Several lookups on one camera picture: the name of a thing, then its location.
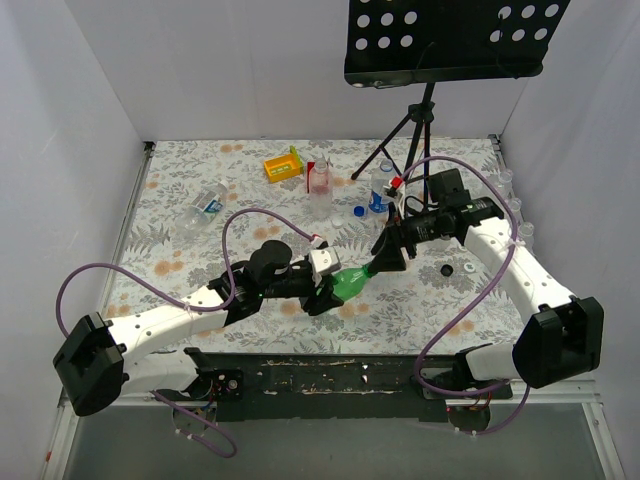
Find green plastic bottle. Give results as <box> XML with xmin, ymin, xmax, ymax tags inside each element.
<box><xmin>332</xmin><ymin>265</ymin><xmax>375</xmax><ymax>302</ymax></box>

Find clear Pepsi bottle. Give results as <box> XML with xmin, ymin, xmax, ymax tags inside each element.
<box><xmin>368</xmin><ymin>159</ymin><xmax>396</xmax><ymax>214</ymax></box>

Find clear bottle blue label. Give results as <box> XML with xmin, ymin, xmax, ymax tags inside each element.
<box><xmin>176</xmin><ymin>179</ymin><xmax>229</xmax><ymax>235</ymax></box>

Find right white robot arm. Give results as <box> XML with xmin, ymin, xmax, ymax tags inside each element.
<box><xmin>367</xmin><ymin>169</ymin><xmax>604</xmax><ymax>398</ymax></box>

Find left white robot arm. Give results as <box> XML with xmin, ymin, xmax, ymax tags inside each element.
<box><xmin>53</xmin><ymin>238</ymin><xmax>344</xmax><ymax>417</ymax></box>

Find black bottle cap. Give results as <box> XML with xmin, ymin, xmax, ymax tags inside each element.
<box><xmin>440</xmin><ymin>264</ymin><xmax>453</xmax><ymax>277</ymax></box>

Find yellow plastic box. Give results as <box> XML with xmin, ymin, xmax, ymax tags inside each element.
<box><xmin>263</xmin><ymin>145</ymin><xmax>305</xmax><ymax>183</ymax></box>

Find red plastic box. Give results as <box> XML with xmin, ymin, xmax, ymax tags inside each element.
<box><xmin>307</xmin><ymin>161</ymin><xmax>323</xmax><ymax>195</ymax></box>

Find floral tablecloth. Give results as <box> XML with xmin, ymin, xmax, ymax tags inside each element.
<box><xmin>102</xmin><ymin>140</ymin><xmax>523</xmax><ymax>354</ymax></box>

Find black music stand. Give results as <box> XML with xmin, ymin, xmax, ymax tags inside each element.
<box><xmin>344</xmin><ymin>0</ymin><xmax>569</xmax><ymax>180</ymax></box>

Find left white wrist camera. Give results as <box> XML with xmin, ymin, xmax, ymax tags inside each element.
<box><xmin>308</xmin><ymin>247</ymin><xmax>341</xmax><ymax>277</ymax></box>

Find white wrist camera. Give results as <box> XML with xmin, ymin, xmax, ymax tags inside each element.
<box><xmin>308</xmin><ymin>247</ymin><xmax>341</xmax><ymax>277</ymax></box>
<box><xmin>383</xmin><ymin>176</ymin><xmax>406</xmax><ymax>202</ymax></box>

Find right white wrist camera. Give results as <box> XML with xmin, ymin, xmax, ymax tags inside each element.
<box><xmin>383</xmin><ymin>176</ymin><xmax>406</xmax><ymax>202</ymax></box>

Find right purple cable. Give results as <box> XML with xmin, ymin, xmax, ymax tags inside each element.
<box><xmin>399</xmin><ymin>155</ymin><xmax>532</xmax><ymax>436</ymax></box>

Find clear bottle by wall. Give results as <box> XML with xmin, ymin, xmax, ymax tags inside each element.
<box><xmin>489</xmin><ymin>169</ymin><xmax>513</xmax><ymax>200</ymax></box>

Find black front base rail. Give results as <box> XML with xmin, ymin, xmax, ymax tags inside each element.
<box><xmin>159</xmin><ymin>348</ymin><xmax>511</xmax><ymax>431</ymax></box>

